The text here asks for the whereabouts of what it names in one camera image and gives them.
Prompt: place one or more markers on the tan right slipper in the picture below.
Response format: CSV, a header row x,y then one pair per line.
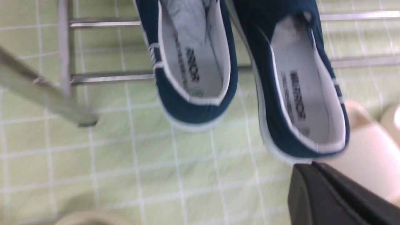
x,y
92,218

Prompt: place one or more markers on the cream left slipper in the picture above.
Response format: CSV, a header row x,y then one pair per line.
x,y
372,157

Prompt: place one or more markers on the green checkered tablecloth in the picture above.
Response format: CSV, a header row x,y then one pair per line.
x,y
133,162

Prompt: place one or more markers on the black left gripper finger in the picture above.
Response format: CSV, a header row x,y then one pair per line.
x,y
321,195

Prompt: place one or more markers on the navy slip-on shoe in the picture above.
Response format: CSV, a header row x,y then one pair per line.
x,y
193,55
301,109

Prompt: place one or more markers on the metal shoe rack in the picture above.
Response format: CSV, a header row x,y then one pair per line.
x,y
45,93

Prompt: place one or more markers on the cream right slipper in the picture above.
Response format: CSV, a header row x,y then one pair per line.
x,y
390,121

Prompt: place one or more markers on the cream slipper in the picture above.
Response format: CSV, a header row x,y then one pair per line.
x,y
372,157
390,121

